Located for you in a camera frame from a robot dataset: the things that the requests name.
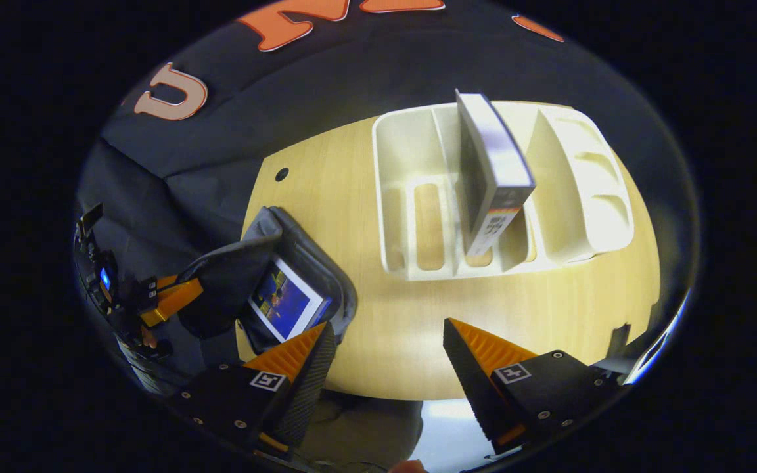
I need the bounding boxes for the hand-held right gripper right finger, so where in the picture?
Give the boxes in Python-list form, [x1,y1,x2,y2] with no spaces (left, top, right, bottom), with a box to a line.
[443,319,630,456]

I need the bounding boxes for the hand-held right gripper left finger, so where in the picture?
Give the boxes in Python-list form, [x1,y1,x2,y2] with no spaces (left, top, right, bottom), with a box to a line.
[173,322,338,459]

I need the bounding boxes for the grey schoolbag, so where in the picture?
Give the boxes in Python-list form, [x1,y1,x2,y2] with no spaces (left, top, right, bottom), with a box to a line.
[178,206,358,356]

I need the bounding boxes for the blue night picture book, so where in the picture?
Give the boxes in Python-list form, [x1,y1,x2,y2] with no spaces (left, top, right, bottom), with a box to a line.
[248,256,334,344]

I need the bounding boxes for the white portrait cover book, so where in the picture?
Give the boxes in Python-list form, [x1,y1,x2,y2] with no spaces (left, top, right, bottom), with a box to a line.
[454,90,537,258]

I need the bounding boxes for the white bookshelf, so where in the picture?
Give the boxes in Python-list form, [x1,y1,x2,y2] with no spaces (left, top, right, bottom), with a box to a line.
[372,102,635,282]

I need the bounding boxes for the person's khaki trousers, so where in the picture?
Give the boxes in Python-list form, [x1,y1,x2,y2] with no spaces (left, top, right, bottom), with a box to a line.
[300,391,426,471]

